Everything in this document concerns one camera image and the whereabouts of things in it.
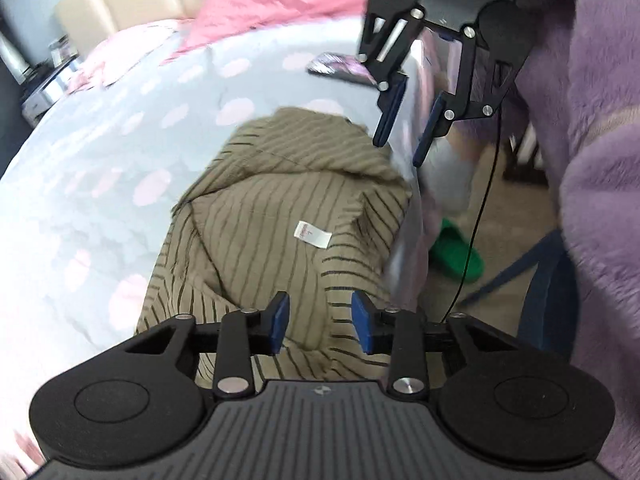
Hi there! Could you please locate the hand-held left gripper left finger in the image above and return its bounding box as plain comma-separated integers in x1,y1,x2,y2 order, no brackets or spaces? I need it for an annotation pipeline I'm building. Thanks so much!
125,291,291,401

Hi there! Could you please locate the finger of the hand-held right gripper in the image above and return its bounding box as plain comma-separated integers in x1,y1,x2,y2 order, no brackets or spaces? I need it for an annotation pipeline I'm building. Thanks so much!
356,5,427,148
412,25,527,167

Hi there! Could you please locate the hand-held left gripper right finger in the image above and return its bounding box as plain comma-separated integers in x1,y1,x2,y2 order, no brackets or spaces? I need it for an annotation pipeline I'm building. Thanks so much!
350,290,517,401

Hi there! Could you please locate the striped brown long shirt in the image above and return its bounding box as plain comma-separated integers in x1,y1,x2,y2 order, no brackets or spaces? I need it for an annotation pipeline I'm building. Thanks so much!
134,106,416,391

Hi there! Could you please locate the black smartphone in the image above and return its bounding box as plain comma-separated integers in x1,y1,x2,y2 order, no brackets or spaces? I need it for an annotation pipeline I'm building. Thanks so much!
306,51,381,86

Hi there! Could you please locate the green slipper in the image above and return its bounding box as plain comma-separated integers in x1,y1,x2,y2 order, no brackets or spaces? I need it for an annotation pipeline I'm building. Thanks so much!
431,217,486,281

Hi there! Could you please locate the dark pink pillow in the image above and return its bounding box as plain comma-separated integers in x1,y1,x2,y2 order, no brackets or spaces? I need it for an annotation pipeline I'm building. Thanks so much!
172,0,381,58

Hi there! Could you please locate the purple fleece robe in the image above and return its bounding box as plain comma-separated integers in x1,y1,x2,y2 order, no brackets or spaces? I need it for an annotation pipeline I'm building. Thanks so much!
515,0,640,480

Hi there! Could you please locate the light pink pillow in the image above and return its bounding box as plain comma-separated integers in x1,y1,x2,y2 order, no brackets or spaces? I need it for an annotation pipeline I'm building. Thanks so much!
65,19,181,93

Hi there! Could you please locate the white nightstand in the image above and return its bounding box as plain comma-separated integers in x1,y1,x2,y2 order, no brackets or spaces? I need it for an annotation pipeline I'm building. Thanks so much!
20,35,83,126

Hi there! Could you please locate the black cable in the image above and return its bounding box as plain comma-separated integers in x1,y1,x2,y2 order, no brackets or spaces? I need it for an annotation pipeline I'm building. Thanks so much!
440,110,502,322

